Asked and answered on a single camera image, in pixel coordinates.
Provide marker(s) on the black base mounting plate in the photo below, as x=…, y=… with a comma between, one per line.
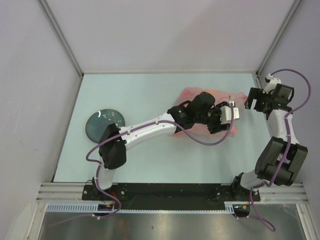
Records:
x=176, y=196

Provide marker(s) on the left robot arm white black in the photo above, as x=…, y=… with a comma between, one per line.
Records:
x=116, y=141

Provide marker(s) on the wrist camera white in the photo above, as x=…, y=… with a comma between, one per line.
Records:
x=271, y=83
x=229, y=112

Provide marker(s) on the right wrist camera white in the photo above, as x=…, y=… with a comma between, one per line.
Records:
x=271, y=83

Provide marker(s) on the white slotted cable duct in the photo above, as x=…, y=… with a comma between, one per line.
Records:
x=99, y=208

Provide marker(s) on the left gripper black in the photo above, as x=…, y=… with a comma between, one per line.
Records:
x=217, y=126

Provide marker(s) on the left aluminium frame post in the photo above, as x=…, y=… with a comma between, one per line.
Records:
x=55, y=26

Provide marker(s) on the dark blue ceramic plate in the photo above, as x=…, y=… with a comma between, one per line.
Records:
x=98, y=122

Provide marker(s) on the aluminium front rail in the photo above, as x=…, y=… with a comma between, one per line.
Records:
x=69, y=192

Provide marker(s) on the right aluminium frame post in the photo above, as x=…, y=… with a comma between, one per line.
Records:
x=279, y=34

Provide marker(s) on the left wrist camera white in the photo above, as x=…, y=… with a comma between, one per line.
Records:
x=229, y=112

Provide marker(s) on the pink plastic bag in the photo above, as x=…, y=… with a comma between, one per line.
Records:
x=189, y=93

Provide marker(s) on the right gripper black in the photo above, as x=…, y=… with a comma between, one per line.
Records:
x=256, y=93

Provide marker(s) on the aluminium frame post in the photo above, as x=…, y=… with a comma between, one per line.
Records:
x=55, y=26
x=279, y=34

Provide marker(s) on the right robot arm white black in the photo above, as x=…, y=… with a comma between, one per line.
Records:
x=283, y=156

